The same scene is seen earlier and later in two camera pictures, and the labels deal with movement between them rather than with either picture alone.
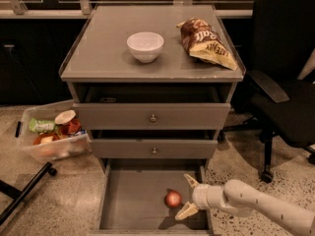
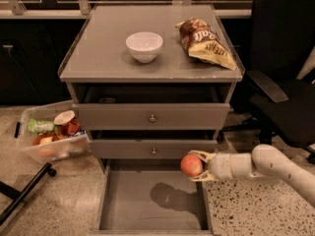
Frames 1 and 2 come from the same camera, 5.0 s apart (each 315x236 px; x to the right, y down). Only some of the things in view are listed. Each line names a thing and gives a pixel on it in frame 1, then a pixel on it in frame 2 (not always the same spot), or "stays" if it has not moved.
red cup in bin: x=74 y=126 stays
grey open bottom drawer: x=143 y=198 stays
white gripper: x=201 y=195 → x=219 y=166
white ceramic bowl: x=146 y=46 stays
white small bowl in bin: x=65 y=117 stays
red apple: x=172 y=198 → x=191 y=165
